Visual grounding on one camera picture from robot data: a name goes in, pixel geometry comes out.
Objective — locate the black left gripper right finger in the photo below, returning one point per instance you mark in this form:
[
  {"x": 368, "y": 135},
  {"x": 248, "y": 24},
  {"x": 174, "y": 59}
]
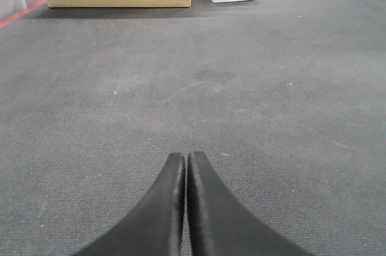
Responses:
[{"x": 219, "y": 224}]

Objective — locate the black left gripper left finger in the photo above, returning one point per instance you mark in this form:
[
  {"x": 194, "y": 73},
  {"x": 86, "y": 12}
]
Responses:
[{"x": 155, "y": 224}]

